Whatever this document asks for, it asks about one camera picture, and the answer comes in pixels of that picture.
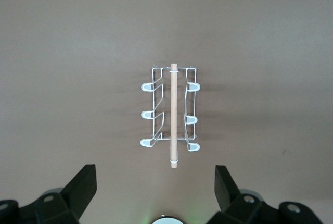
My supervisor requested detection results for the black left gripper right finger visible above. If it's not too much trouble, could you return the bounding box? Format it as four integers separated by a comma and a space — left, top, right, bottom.
208, 165, 323, 224

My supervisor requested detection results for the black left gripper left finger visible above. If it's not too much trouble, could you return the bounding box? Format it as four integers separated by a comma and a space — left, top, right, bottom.
0, 164, 98, 224

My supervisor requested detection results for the white wire cup holder rack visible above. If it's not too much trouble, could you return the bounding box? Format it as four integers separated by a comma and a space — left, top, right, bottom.
139, 62, 201, 169

